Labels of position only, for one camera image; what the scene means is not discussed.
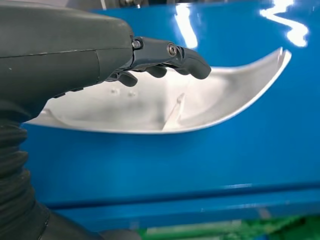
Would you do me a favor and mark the green plastic crate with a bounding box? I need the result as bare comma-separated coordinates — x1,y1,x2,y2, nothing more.
137,215,320,240

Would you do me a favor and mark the blue metal shelf rack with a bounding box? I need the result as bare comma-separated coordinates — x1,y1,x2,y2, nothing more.
21,0,320,233

